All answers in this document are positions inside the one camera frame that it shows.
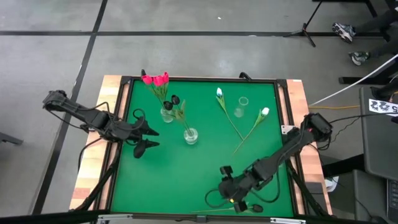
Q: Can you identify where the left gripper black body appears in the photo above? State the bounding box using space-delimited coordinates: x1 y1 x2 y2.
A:
119 116 147 159

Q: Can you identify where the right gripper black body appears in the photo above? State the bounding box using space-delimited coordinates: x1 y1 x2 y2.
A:
218 172 261 203

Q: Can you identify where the black artificial tulip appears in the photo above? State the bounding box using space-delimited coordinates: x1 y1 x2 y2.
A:
190 203 264 214
163 101 192 136
171 95 192 136

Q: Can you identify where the red artificial tulip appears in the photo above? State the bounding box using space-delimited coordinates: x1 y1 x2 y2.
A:
141 74 169 118
153 75 169 118
161 71 170 118

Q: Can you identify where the white artificial tulip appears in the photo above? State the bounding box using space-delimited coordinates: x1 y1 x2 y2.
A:
215 87 245 141
233 106 271 156

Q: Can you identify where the small clear glass vase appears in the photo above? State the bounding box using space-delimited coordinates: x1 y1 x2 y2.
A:
160 106 175 124

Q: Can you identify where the round clear glass vase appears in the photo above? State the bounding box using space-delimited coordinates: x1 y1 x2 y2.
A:
183 127 199 146

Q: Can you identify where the tall clear glass vase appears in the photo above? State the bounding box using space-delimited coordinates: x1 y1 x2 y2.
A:
233 96 249 118

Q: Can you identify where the green felt mat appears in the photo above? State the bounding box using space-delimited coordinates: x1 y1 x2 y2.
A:
110 79 295 218

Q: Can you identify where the black diagonal strut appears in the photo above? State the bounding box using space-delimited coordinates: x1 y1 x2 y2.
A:
74 146 123 213
285 161 331 217

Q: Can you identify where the white plastic object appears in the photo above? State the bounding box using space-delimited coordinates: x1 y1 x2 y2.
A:
325 175 340 193

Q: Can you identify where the grey metal foot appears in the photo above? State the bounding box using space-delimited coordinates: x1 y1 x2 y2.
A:
0 131 24 146

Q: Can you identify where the grey side table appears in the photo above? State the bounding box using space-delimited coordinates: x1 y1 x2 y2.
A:
359 86 398 182

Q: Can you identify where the laptop with lit screen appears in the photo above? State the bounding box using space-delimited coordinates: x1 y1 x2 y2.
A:
386 179 398 222

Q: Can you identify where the printed number paper sign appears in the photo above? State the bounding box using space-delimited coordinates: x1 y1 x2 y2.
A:
368 98 398 118

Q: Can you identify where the black tripod stand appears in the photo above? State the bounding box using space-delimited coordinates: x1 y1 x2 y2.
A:
282 0 324 48

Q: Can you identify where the person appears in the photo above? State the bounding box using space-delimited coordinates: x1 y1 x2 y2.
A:
331 7 398 67

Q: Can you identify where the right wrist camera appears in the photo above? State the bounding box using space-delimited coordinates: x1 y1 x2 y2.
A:
220 166 234 180

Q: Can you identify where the black table frame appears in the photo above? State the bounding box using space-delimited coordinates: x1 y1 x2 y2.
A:
95 74 309 218

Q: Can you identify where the black frame beam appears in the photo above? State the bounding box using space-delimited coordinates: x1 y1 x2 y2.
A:
0 210 398 224

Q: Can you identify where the orange-yellow cable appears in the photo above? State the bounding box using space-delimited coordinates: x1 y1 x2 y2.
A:
308 105 361 110

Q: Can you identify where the thick white cable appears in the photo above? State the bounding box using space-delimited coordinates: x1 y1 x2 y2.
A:
308 53 398 108

